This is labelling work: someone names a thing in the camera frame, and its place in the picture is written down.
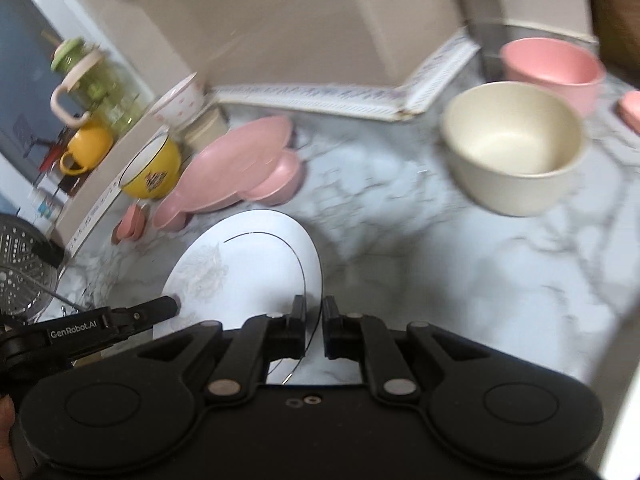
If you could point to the pink bowl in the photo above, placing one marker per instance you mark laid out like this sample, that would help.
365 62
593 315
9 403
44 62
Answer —
555 67

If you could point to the large pink plate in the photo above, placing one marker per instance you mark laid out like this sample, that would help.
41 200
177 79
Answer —
225 170

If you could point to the white plate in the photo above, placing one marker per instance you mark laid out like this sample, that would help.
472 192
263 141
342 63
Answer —
250 265

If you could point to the white dotted bowl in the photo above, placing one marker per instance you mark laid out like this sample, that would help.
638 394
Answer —
180 100

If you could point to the green glass jug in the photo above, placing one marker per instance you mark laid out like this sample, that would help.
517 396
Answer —
100 85

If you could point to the metal steamer basket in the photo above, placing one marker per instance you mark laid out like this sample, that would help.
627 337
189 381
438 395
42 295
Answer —
22 265

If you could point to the yellow bowl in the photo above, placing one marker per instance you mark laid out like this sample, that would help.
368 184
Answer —
152 175

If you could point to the person's left hand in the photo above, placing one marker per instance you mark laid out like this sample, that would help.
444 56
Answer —
6 440

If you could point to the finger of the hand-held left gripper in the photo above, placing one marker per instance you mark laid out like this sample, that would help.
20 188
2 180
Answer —
150 311

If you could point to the cream cup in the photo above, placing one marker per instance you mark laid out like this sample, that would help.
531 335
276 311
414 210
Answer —
207 127

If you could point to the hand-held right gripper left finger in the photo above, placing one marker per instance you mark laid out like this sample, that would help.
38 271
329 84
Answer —
298 321

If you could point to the yellow mug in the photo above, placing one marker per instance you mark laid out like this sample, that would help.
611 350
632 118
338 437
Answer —
90 147

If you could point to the small pink plate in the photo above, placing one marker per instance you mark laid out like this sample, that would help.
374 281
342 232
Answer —
285 175

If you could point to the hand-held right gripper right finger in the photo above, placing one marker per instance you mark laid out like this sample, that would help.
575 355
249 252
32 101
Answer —
330 327

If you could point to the small pink heart-shaped dish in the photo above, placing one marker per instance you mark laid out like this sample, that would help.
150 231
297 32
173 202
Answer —
129 222

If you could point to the cream bowl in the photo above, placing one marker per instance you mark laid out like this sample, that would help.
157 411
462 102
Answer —
515 155

